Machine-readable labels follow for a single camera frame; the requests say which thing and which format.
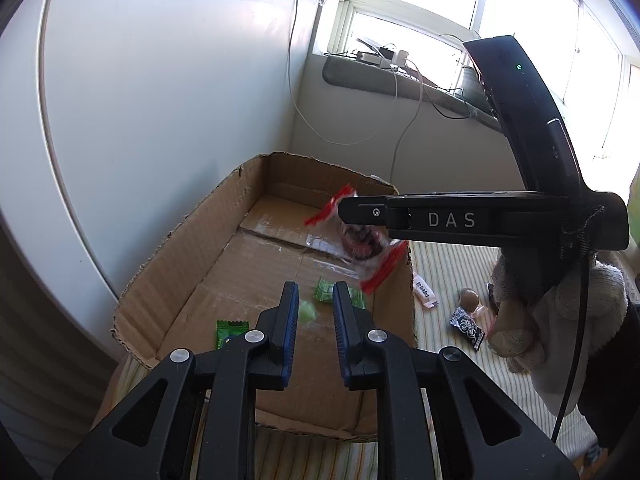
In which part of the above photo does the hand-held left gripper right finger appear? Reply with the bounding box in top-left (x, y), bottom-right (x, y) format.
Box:
top-left (332, 281), bottom-right (581, 480)

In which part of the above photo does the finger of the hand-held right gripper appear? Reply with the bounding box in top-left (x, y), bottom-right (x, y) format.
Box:
top-left (337, 194), bottom-right (390, 236)

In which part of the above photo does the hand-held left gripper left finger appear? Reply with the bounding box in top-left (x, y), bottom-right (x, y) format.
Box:
top-left (52, 281), bottom-right (301, 480)

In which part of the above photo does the red-edged dark cake packet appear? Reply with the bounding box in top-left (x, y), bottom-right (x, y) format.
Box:
top-left (305, 185), bottom-right (409, 295)

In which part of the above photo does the pink white candy packet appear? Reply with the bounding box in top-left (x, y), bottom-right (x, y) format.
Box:
top-left (412, 274), bottom-right (440, 311)

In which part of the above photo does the brown cardboard box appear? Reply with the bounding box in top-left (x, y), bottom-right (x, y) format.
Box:
top-left (110, 151), bottom-right (418, 443)

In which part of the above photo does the black printed snack packet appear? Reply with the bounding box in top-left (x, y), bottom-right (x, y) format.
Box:
top-left (450, 307), bottom-right (486, 351)

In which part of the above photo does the person's right hand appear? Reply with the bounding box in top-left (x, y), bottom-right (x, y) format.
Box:
top-left (487, 249), bottom-right (628, 413)

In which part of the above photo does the flat green snack packet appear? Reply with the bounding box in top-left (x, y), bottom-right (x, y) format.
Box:
top-left (216, 320), bottom-right (249, 350)

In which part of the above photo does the grey plant pot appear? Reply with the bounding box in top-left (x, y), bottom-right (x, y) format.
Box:
top-left (459, 64), bottom-right (485, 100)

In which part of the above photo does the striped bed sheet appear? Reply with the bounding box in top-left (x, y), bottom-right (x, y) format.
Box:
top-left (92, 240), bottom-right (603, 480)

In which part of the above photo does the dark stone window sill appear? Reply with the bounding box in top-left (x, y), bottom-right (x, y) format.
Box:
top-left (322, 55), bottom-right (501, 132)

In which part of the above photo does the white power strip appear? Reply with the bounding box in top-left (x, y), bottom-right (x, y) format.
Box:
top-left (356, 46), bottom-right (412, 69)

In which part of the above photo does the window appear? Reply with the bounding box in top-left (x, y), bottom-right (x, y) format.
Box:
top-left (310, 0), bottom-right (640, 163)

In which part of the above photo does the thick white cable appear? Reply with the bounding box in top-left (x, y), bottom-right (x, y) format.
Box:
top-left (388, 60), bottom-right (427, 183)

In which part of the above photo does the thin white cable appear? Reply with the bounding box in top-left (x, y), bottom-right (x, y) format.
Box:
top-left (286, 0), bottom-right (426, 144)

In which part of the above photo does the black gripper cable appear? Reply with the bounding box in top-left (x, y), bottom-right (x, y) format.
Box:
top-left (551, 207), bottom-right (607, 442)

